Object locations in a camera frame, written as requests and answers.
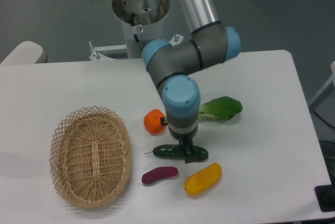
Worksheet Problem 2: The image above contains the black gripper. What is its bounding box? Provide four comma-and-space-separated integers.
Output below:
168, 124, 198, 164

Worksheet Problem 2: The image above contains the dark green cucumber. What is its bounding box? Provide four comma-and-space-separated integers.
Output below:
149, 144, 209, 163

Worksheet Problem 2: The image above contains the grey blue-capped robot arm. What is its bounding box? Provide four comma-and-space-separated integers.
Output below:
112, 0, 241, 163

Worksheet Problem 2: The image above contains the purple sweet potato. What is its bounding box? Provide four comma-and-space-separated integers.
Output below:
141, 166, 178, 185

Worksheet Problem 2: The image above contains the yellow mango toy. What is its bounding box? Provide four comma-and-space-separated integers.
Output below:
184, 163, 222, 196

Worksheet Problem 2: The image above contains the orange toy fruit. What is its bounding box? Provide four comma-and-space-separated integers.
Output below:
143, 109, 168, 135

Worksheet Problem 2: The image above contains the green bok choy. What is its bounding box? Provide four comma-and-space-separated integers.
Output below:
198, 96, 243, 122

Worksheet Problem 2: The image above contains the woven wicker basket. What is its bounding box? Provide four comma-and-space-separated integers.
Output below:
49, 106, 132, 208

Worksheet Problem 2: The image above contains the black device at table edge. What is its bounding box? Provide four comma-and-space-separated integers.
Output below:
315, 185, 334, 212

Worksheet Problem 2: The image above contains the white furniture leg right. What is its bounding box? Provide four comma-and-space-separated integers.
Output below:
308, 62, 334, 111

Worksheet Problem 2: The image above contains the white chair back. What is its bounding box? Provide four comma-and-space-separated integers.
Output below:
1, 41, 48, 66

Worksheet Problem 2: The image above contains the white metal base frame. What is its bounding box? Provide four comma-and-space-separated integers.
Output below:
88, 33, 184, 62

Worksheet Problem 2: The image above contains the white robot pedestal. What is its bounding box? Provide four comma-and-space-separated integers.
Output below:
112, 0, 170, 59

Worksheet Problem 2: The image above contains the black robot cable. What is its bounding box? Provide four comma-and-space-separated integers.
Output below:
130, 12, 149, 59

